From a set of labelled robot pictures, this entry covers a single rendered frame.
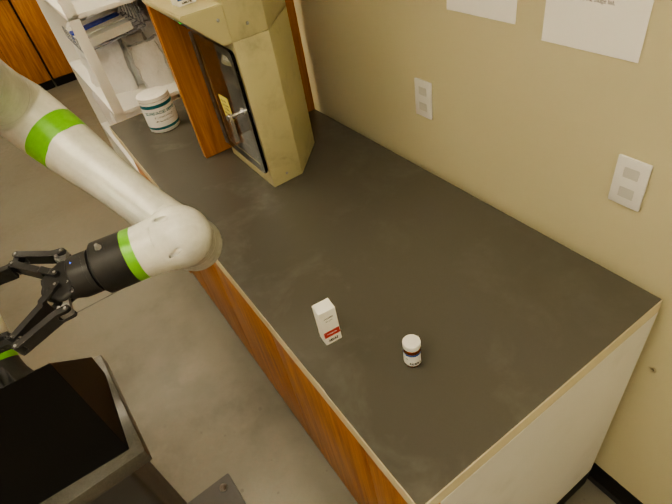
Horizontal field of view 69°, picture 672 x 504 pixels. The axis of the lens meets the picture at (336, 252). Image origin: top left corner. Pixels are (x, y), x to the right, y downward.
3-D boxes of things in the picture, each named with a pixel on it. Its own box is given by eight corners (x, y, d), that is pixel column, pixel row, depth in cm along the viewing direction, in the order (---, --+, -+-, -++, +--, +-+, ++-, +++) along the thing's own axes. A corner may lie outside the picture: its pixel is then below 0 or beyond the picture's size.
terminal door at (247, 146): (229, 142, 180) (191, 29, 154) (268, 174, 160) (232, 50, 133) (227, 143, 180) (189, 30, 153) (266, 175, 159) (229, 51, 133)
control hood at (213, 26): (189, 22, 153) (177, -14, 146) (233, 43, 131) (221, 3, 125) (154, 34, 149) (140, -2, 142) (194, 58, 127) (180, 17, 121)
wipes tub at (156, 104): (174, 115, 218) (161, 82, 208) (184, 124, 209) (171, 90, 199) (146, 126, 213) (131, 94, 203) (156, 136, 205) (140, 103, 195)
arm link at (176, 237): (190, 189, 80) (216, 251, 79) (205, 202, 92) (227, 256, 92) (107, 221, 78) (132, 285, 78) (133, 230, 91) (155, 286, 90)
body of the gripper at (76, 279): (112, 299, 84) (59, 321, 83) (107, 262, 88) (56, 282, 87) (88, 276, 78) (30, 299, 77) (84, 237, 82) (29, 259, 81)
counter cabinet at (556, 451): (287, 218, 306) (247, 78, 246) (585, 482, 169) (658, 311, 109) (189, 271, 283) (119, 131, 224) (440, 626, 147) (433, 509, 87)
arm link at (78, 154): (34, 161, 90) (74, 115, 92) (63, 176, 102) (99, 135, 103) (191, 282, 91) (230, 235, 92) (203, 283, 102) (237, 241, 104)
